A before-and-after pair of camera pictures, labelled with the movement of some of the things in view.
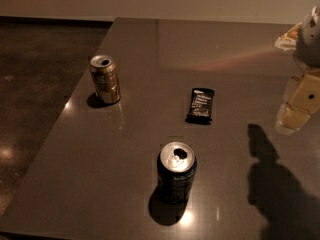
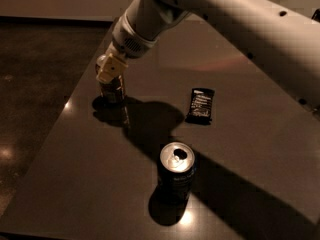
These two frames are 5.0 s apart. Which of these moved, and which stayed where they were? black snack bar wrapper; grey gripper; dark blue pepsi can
Moved: grey gripper
Stayed: dark blue pepsi can; black snack bar wrapper
